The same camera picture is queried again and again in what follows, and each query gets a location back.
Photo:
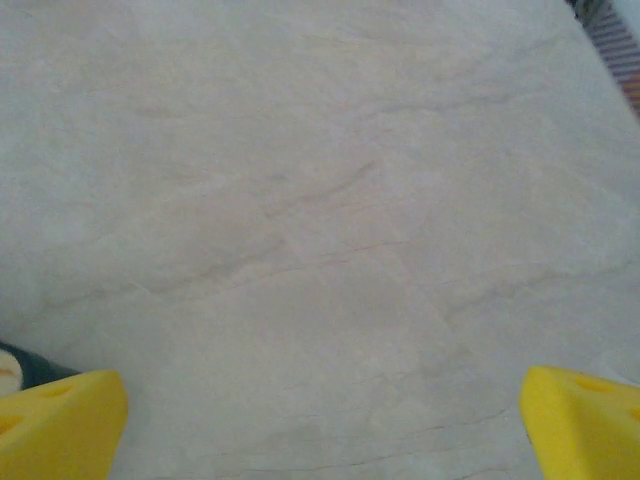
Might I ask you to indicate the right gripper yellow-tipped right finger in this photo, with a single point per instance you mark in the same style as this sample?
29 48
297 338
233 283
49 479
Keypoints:
585 435

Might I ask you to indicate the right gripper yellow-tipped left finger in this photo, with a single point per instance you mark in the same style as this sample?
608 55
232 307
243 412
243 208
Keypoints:
60 435

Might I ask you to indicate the dark blue painted box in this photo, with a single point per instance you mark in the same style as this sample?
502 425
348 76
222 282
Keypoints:
45 370

